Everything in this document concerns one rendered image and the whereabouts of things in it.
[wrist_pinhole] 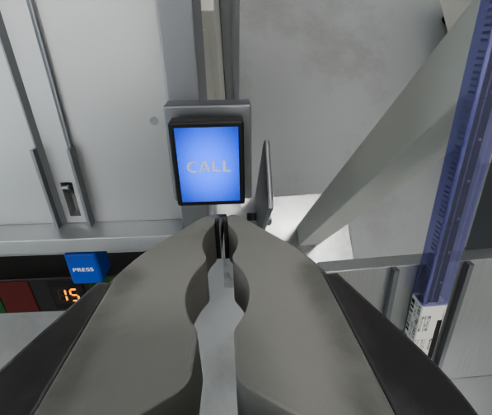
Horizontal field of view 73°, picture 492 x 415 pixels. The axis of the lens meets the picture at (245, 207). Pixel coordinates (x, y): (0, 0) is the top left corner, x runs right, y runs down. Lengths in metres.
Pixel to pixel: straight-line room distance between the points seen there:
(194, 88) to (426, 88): 0.23
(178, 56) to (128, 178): 0.09
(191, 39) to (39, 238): 0.17
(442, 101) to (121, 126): 0.26
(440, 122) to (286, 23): 1.07
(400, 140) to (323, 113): 0.78
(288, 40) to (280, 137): 0.38
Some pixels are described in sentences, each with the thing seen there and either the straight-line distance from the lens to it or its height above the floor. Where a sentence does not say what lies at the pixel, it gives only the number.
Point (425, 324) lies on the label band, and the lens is 0.22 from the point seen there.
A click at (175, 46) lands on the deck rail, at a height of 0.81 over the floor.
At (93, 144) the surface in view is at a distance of 0.25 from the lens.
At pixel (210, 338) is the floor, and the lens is 0.98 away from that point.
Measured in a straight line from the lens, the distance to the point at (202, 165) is 0.19.
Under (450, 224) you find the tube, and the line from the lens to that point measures 0.18.
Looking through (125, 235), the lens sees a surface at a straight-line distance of 0.25.
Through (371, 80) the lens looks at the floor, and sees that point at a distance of 1.29.
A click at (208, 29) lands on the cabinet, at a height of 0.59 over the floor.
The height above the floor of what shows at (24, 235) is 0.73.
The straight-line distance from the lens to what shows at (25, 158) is 0.27.
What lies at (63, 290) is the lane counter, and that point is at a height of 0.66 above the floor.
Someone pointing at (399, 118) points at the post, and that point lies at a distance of 0.40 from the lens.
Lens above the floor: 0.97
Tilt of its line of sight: 74 degrees down
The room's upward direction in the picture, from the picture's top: 4 degrees clockwise
